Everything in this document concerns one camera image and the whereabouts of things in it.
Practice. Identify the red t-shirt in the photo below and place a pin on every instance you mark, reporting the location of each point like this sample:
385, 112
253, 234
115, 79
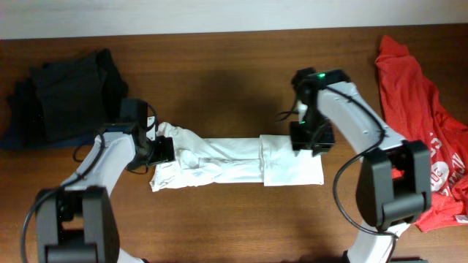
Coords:
411, 106

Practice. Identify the white printed t-shirt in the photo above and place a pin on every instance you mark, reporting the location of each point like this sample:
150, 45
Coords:
267, 159

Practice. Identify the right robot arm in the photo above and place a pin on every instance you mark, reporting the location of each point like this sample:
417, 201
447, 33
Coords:
393, 189

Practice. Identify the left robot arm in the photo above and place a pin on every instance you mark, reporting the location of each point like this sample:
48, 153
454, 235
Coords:
75, 221

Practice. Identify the folded black garment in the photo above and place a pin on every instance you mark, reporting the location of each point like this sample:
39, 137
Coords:
99, 64

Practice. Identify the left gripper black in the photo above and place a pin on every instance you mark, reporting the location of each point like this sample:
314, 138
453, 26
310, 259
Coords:
162, 150

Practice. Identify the folded navy garment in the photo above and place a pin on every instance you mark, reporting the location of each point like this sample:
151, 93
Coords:
14, 135

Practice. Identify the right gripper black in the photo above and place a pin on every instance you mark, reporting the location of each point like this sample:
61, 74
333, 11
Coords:
311, 136

